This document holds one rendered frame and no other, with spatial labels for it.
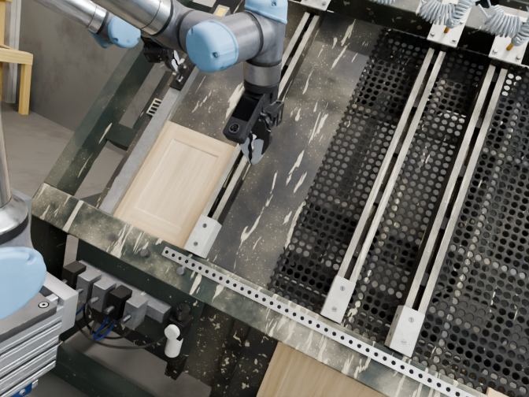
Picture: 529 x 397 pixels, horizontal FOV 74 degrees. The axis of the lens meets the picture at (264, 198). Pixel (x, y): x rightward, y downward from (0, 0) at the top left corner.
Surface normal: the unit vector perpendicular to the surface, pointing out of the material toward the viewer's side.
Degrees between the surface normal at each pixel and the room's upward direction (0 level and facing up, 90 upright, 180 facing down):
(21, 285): 97
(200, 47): 117
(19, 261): 97
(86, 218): 57
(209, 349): 90
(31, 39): 90
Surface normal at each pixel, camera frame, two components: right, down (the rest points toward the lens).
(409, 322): -0.11, -0.29
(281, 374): -0.32, 0.24
